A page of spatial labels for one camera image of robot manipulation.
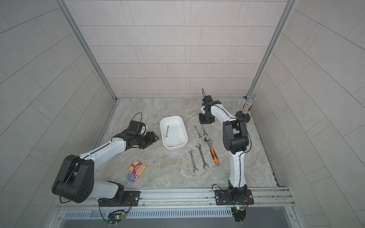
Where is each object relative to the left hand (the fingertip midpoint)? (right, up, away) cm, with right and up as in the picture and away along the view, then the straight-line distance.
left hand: (159, 138), depth 88 cm
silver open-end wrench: (+23, +6, +12) cm, 27 cm away
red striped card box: (-10, -15, -8) cm, 20 cm away
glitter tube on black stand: (+56, +15, +9) cm, 59 cm away
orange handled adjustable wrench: (+34, -9, -1) cm, 35 cm away
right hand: (+28, +10, +12) cm, 32 cm away
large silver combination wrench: (+28, -15, -5) cm, 32 cm away
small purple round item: (-12, -18, -12) cm, 25 cm away
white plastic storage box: (+10, 0, +6) cm, 12 cm away
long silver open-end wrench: (+22, -16, -7) cm, 28 cm away
